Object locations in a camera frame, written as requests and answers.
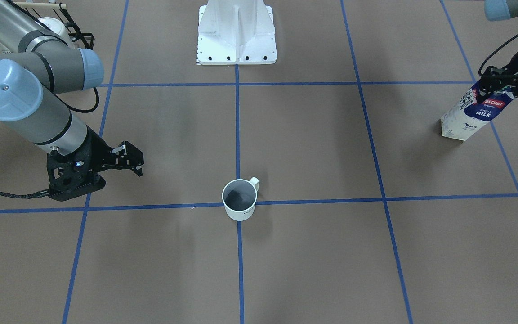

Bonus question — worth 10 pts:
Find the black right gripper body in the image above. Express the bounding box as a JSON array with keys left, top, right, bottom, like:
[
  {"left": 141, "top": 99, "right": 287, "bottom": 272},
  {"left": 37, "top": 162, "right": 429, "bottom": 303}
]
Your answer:
[{"left": 47, "top": 128, "right": 144, "bottom": 201}]

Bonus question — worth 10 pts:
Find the blue white milk carton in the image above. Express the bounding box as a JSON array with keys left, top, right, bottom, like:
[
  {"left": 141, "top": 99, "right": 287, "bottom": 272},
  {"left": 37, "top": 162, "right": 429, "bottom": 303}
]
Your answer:
[{"left": 441, "top": 81, "right": 514, "bottom": 141}]

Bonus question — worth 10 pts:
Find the white mug with handle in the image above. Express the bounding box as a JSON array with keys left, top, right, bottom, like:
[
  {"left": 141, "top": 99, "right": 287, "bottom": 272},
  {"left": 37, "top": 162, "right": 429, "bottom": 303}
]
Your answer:
[{"left": 221, "top": 177, "right": 260, "bottom": 221}]

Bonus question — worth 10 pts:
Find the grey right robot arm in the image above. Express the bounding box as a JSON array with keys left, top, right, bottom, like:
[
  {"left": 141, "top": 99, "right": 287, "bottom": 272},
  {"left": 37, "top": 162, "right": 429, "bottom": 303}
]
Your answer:
[{"left": 0, "top": 0, "right": 144, "bottom": 202}]

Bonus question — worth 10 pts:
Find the white mug on rack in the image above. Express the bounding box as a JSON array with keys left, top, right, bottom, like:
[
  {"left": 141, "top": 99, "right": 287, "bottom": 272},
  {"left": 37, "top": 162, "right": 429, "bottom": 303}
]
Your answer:
[{"left": 38, "top": 17, "right": 75, "bottom": 49}]

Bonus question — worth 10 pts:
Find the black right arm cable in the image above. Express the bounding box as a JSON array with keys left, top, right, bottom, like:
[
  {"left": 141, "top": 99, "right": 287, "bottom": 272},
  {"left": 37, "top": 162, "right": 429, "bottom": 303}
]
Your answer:
[{"left": 0, "top": 183, "right": 50, "bottom": 199}]

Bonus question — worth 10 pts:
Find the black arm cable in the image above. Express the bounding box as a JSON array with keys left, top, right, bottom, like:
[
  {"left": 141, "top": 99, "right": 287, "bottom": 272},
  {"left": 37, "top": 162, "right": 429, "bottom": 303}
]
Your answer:
[
  {"left": 478, "top": 16, "right": 518, "bottom": 76},
  {"left": 0, "top": 183, "right": 50, "bottom": 199}
]

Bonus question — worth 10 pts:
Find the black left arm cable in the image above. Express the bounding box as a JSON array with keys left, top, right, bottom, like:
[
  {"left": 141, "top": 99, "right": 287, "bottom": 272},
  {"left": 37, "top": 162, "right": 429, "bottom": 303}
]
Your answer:
[{"left": 478, "top": 16, "right": 518, "bottom": 76}]

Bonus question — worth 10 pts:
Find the black wire mug rack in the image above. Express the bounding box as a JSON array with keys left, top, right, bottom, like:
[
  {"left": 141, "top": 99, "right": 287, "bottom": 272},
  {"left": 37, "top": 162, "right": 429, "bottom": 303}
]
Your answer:
[{"left": 13, "top": 0, "right": 95, "bottom": 50}]

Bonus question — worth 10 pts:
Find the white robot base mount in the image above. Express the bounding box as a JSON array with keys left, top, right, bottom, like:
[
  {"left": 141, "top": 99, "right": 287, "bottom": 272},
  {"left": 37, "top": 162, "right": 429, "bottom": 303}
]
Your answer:
[{"left": 196, "top": 0, "right": 277, "bottom": 65}]

